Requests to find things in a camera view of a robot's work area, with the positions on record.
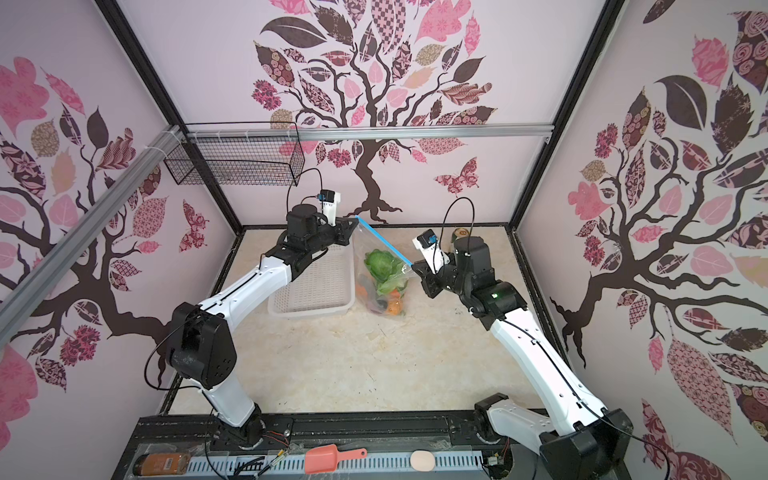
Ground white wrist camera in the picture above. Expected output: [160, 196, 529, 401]
[412, 229, 448, 274]
[317, 189, 341, 226]

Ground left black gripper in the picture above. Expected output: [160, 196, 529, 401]
[305, 215, 357, 253]

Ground silver aluminium rail back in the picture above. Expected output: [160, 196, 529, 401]
[186, 123, 554, 141]

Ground green beverage can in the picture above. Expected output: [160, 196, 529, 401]
[453, 228, 470, 239]

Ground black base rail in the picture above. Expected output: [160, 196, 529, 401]
[112, 410, 548, 479]

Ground green napa cabbage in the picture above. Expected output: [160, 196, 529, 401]
[364, 249, 410, 296]

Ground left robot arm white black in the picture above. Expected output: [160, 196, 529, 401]
[165, 204, 359, 449]

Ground beige oval sponge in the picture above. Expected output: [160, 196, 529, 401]
[409, 450, 436, 473]

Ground silver aluminium rail left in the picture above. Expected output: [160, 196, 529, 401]
[1, 125, 183, 345]

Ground clear zip top bag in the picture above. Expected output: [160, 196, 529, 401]
[352, 216, 414, 317]

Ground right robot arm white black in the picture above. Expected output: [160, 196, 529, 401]
[411, 230, 633, 479]

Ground black wire wall basket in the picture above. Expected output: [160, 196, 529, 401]
[164, 120, 305, 187]

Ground silver aluminium rail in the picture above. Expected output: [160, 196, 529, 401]
[1, 125, 183, 345]
[186, 123, 554, 141]

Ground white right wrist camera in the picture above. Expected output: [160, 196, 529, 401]
[412, 229, 448, 274]

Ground white plastic perforated basket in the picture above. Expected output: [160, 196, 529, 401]
[267, 245, 355, 319]

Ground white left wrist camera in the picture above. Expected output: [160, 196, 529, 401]
[317, 189, 341, 226]

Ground pink plastic scoop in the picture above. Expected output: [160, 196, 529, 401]
[304, 444, 368, 475]

